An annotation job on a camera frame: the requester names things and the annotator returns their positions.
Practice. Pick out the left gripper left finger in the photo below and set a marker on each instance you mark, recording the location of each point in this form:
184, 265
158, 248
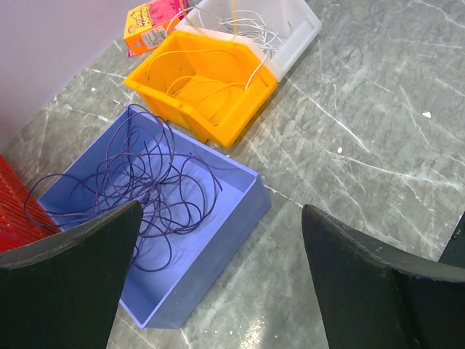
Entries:
63, 291

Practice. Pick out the blue open box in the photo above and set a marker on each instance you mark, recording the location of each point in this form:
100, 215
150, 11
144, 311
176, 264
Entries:
198, 207

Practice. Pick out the orange pink snack box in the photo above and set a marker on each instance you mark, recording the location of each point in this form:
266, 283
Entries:
148, 25

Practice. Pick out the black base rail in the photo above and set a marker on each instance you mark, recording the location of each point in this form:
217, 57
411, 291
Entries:
454, 252

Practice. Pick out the red plastic basket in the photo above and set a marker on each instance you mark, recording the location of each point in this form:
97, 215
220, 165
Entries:
23, 221

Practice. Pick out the white plastic bin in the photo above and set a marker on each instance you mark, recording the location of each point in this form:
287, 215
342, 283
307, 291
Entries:
276, 31

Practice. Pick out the yellow plastic bin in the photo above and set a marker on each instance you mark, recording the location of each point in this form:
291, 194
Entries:
212, 87

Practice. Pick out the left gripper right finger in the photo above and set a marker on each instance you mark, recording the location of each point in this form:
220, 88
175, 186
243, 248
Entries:
374, 295

